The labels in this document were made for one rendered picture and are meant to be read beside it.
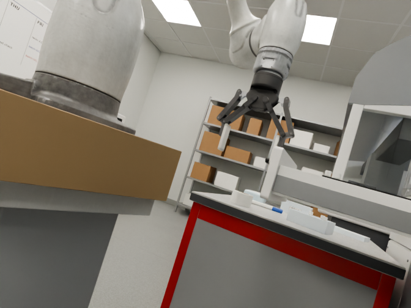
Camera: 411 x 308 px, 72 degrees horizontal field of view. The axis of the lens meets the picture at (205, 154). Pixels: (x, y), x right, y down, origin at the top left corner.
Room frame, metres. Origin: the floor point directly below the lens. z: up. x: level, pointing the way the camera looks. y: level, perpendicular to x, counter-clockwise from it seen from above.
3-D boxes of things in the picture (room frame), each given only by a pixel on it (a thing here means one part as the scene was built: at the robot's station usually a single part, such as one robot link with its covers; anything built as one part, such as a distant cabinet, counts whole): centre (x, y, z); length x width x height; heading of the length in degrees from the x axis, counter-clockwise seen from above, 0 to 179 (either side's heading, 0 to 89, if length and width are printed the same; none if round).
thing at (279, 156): (0.69, -0.20, 0.87); 0.29 x 0.02 x 0.11; 155
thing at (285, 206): (1.26, -0.46, 0.79); 0.13 x 0.09 x 0.05; 64
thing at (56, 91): (0.52, 0.28, 0.89); 0.22 x 0.18 x 0.06; 142
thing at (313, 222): (0.90, -0.39, 0.78); 0.12 x 0.08 x 0.04; 49
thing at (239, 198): (0.94, -0.16, 0.78); 0.07 x 0.07 x 0.04
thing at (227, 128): (0.73, -0.03, 0.93); 0.03 x 0.01 x 0.07; 155
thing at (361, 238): (1.06, -0.60, 0.77); 0.13 x 0.09 x 0.02; 47
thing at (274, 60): (0.71, -0.10, 1.14); 0.09 x 0.09 x 0.06
